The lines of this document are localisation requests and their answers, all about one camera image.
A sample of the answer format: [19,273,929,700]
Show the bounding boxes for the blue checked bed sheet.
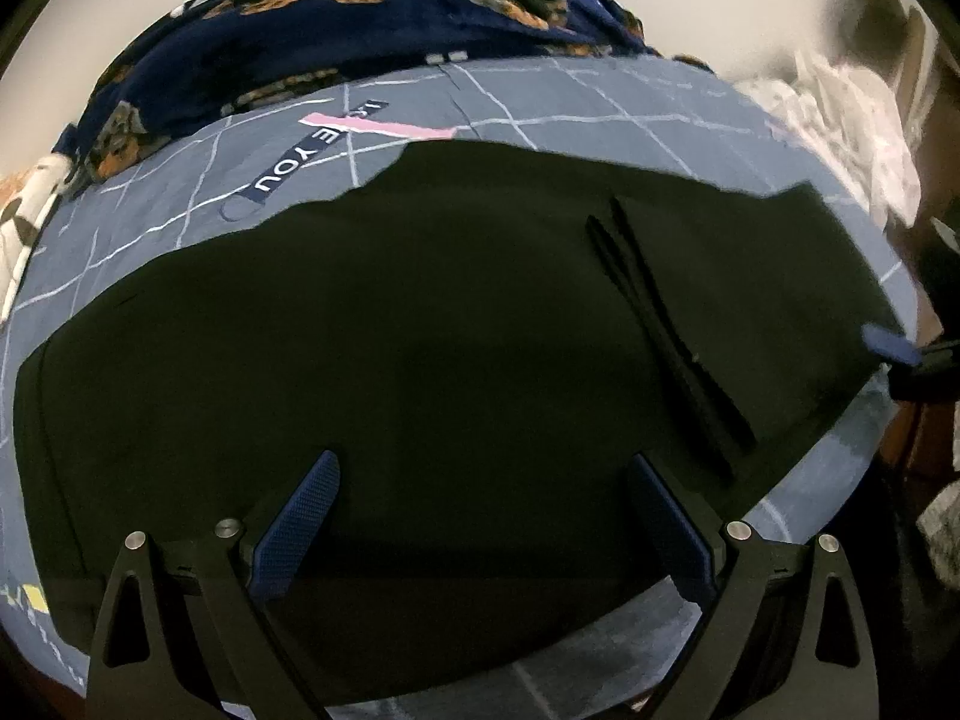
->
[0,56,923,720]

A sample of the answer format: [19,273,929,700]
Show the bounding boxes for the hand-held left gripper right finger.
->
[628,454,878,720]

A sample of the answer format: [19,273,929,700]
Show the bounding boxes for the wooden bed frame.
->
[877,397,960,485]

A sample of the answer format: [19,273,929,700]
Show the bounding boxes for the white floral pillow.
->
[0,154,68,323]

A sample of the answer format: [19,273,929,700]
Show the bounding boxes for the grey speckled cloth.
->
[915,480,960,590]

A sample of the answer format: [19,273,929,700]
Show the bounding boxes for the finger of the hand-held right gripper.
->
[861,323,923,368]

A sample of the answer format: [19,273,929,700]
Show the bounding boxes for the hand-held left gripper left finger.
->
[86,450,342,720]

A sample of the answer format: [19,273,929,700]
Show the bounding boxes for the white dotted cloth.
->
[739,45,923,226]

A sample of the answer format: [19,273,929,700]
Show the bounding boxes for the black pants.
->
[13,141,901,702]

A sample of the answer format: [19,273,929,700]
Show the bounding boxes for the navy dog print blanket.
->
[56,0,713,200]

